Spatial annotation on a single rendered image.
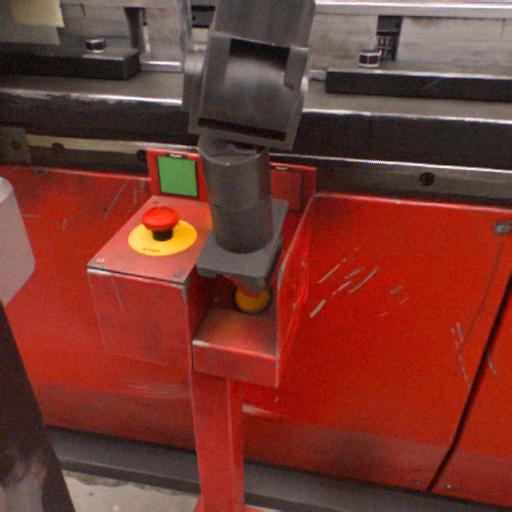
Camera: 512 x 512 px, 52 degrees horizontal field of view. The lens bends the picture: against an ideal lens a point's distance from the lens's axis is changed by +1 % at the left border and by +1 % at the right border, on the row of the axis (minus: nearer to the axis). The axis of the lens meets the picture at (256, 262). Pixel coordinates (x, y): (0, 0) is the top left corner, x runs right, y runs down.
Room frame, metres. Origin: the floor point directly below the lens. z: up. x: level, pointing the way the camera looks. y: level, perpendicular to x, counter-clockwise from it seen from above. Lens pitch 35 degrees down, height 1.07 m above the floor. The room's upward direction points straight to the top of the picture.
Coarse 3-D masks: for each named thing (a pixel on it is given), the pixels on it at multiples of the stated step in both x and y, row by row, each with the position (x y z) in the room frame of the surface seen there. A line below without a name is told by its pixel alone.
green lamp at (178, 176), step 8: (160, 160) 0.56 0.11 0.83; (168, 160) 0.56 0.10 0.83; (176, 160) 0.55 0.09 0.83; (184, 160) 0.55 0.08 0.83; (160, 168) 0.56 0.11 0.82; (168, 168) 0.56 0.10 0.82; (176, 168) 0.55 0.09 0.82; (184, 168) 0.55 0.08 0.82; (192, 168) 0.55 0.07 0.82; (168, 176) 0.56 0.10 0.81; (176, 176) 0.55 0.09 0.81; (184, 176) 0.55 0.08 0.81; (192, 176) 0.55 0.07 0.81; (168, 184) 0.56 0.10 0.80; (176, 184) 0.55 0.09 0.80; (184, 184) 0.55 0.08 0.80; (192, 184) 0.55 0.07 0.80; (168, 192) 0.56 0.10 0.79; (176, 192) 0.55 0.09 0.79; (184, 192) 0.55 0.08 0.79; (192, 192) 0.55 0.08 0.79
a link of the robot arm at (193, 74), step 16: (192, 64) 0.37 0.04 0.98; (192, 80) 0.36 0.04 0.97; (304, 80) 0.37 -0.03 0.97; (192, 96) 0.37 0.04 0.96; (304, 96) 0.37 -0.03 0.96; (192, 112) 0.37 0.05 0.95; (192, 128) 0.37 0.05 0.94; (208, 128) 0.37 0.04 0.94; (224, 128) 0.38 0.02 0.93; (240, 128) 0.38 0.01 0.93; (256, 128) 0.38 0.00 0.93; (256, 144) 0.38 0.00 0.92; (272, 144) 0.37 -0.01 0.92; (288, 144) 0.37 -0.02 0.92
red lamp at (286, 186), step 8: (272, 176) 0.52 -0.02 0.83; (280, 176) 0.52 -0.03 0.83; (288, 176) 0.52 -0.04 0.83; (296, 176) 0.51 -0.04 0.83; (272, 184) 0.52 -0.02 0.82; (280, 184) 0.52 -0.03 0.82; (288, 184) 0.52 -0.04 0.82; (296, 184) 0.51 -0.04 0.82; (272, 192) 0.52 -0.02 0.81; (280, 192) 0.52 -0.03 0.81; (288, 192) 0.52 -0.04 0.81; (296, 192) 0.51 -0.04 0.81; (288, 200) 0.52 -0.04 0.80; (296, 200) 0.51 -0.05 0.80; (296, 208) 0.51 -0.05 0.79
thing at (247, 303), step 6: (240, 294) 0.45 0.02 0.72; (264, 294) 0.44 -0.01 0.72; (240, 300) 0.44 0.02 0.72; (246, 300) 0.44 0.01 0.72; (252, 300) 0.44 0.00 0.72; (258, 300) 0.44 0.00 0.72; (264, 300) 0.44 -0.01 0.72; (240, 306) 0.44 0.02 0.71; (246, 306) 0.44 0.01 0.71; (252, 306) 0.44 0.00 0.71; (258, 306) 0.43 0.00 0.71
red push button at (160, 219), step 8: (160, 208) 0.48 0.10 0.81; (168, 208) 0.48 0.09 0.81; (144, 216) 0.47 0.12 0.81; (152, 216) 0.46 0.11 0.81; (160, 216) 0.46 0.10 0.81; (168, 216) 0.46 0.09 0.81; (176, 216) 0.47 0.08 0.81; (144, 224) 0.46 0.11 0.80; (152, 224) 0.45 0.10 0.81; (160, 224) 0.45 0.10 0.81; (168, 224) 0.45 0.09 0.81; (176, 224) 0.46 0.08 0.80; (152, 232) 0.46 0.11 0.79; (160, 232) 0.46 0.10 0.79; (168, 232) 0.46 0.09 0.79; (160, 240) 0.46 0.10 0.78
